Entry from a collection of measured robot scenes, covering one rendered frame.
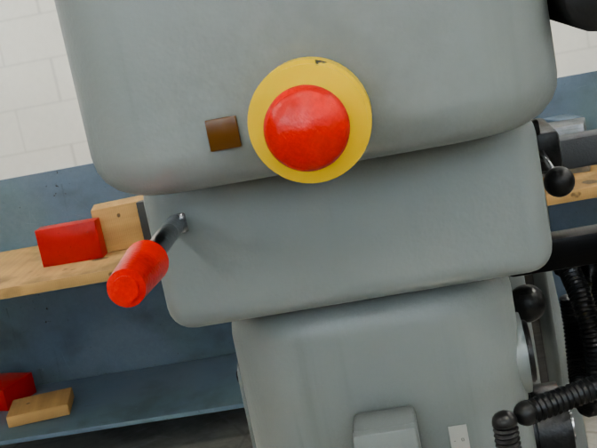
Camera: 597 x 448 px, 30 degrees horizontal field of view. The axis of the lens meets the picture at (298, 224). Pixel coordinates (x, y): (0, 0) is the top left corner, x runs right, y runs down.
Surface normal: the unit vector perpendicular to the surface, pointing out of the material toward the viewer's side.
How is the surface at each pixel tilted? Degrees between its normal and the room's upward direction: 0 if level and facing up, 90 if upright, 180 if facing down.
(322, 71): 90
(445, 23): 90
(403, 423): 0
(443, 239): 90
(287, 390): 90
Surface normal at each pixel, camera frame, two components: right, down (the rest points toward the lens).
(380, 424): -0.19, -0.96
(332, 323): -0.14, -0.16
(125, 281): -0.07, 0.22
